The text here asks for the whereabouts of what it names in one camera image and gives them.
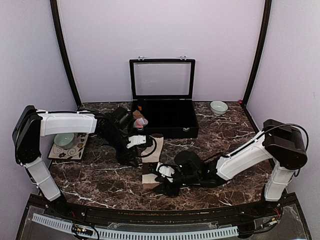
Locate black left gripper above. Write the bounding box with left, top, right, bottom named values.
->
left=101, top=129, right=139, bottom=168

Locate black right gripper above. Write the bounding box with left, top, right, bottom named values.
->
left=152, top=167, right=200, bottom=197

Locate pink patterned sock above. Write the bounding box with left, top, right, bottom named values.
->
left=133, top=117, right=149, bottom=129

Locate beige and brown sock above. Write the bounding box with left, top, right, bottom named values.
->
left=142, top=133, right=164, bottom=190

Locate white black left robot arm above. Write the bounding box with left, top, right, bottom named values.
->
left=12, top=105, right=147, bottom=218

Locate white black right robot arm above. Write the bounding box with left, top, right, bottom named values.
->
left=148, top=119, right=309, bottom=217

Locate beige rolled sock in box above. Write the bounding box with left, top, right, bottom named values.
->
left=132, top=110, right=145, bottom=120

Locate floral square ceramic plate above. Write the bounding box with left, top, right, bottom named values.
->
left=48, top=133, right=89, bottom=161

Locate pale green ceramic bowl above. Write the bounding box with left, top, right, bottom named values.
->
left=54, top=133, right=75, bottom=148

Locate black compartment storage box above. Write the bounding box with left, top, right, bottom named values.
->
left=131, top=99, right=199, bottom=139

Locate glass-panel black box lid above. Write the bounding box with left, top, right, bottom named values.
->
left=129, top=57, right=196, bottom=100

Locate small green circuit board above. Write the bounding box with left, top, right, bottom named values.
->
left=71, top=224, right=93, bottom=236

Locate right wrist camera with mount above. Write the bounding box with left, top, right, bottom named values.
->
left=148, top=162, right=178, bottom=183

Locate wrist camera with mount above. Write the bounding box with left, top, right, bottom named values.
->
left=126, top=135, right=153, bottom=149
left=148, top=162, right=178, bottom=183

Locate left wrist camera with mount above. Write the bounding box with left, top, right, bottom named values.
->
left=126, top=135, right=153, bottom=149

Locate black front rail frame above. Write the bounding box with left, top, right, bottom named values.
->
left=14, top=193, right=312, bottom=240

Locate white slotted cable duct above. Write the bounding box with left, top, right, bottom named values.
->
left=31, top=213, right=239, bottom=240

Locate black left corner post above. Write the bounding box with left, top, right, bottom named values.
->
left=49, top=0, right=82, bottom=107

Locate black corner post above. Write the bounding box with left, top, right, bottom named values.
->
left=241, top=0, right=272, bottom=108
left=49, top=0, right=82, bottom=107

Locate black right corner post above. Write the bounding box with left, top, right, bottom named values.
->
left=241, top=0, right=272, bottom=108

